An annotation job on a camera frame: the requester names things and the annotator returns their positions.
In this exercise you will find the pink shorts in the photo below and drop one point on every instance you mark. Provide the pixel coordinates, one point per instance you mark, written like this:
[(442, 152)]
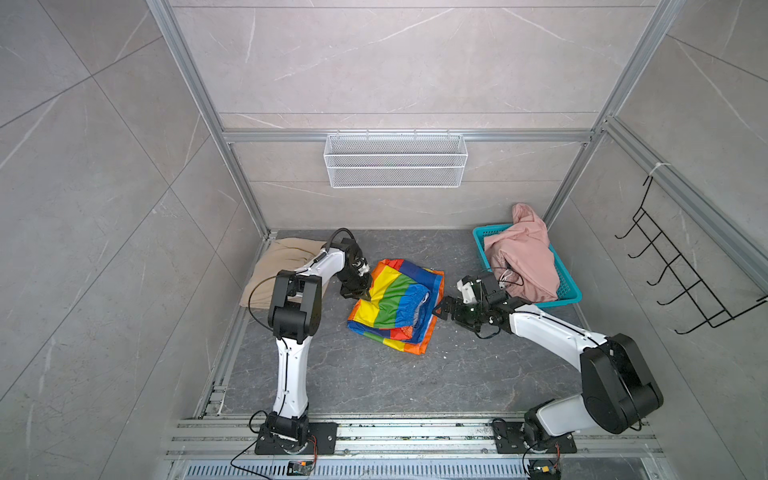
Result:
[(520, 257)]

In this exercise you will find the white wire wall basket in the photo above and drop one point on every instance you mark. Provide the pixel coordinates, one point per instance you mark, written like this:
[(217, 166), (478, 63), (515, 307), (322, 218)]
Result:
[(395, 160)]

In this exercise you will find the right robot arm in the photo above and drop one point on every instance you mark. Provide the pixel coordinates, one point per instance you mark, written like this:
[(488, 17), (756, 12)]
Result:
[(618, 387)]

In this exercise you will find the black wire hook rack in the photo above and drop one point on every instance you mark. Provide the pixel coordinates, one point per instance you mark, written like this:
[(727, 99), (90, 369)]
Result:
[(692, 286)]

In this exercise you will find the aluminium frame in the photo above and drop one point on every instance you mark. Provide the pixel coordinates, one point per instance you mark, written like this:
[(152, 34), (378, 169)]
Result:
[(564, 105)]

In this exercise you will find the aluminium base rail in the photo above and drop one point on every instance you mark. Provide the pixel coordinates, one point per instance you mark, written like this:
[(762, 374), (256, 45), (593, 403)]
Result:
[(429, 446)]

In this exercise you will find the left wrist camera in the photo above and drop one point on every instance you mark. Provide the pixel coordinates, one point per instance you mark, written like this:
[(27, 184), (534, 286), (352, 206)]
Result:
[(350, 248)]

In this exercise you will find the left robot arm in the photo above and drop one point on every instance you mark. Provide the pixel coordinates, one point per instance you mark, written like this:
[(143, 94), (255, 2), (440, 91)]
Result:
[(294, 318)]

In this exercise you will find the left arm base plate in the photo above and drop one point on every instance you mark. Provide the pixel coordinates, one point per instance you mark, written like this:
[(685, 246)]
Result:
[(315, 437)]

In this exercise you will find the rainbow striped shorts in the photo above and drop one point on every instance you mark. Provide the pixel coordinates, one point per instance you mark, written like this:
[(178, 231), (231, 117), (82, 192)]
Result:
[(399, 312)]

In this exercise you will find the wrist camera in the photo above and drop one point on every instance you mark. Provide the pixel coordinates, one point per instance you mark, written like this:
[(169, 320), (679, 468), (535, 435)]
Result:
[(483, 289), (350, 248)]

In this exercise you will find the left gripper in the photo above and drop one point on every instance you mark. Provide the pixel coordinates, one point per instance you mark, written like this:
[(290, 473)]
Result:
[(363, 292)]

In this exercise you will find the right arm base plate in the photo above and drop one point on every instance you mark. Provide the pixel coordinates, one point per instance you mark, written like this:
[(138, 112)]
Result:
[(513, 437)]

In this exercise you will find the teal plastic basket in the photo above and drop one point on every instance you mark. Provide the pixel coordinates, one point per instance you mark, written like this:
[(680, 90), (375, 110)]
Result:
[(568, 291)]

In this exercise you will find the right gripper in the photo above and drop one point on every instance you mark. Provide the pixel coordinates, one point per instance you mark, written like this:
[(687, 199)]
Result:
[(456, 315)]

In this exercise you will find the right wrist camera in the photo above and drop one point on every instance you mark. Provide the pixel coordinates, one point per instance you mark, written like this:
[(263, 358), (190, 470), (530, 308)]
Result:
[(483, 289)]

